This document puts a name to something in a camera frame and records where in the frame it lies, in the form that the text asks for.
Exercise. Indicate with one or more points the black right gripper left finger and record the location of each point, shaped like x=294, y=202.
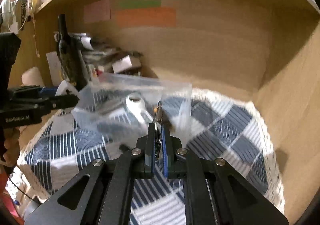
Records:
x=145, y=168

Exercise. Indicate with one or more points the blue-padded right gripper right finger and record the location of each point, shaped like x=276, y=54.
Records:
x=173, y=155

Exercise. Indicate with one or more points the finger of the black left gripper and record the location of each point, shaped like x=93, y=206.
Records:
x=47, y=91
x=62, y=101

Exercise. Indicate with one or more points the person's left hand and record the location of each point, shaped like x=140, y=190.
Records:
x=12, y=146

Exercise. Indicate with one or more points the white paper roll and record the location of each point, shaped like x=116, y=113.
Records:
x=32, y=77

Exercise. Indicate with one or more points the dark wine bottle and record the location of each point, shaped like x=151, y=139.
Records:
x=69, y=56

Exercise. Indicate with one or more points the blue white patterned cloth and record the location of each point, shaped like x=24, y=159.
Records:
x=232, y=176

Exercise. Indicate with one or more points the clear plastic storage bin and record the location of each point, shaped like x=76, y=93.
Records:
x=120, y=107

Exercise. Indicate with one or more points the white bottle opener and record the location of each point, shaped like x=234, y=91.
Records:
x=137, y=106

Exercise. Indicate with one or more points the stack of papers and books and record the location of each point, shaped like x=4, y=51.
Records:
x=99, y=54

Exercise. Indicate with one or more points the small white cardboard box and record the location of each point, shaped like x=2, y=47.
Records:
x=125, y=64

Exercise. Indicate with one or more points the pink sticky note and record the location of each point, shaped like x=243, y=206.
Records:
x=97, y=11

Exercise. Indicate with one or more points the green sticky note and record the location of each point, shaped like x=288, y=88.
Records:
x=134, y=4

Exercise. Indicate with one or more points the orange sticky note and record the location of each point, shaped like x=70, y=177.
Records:
x=140, y=17

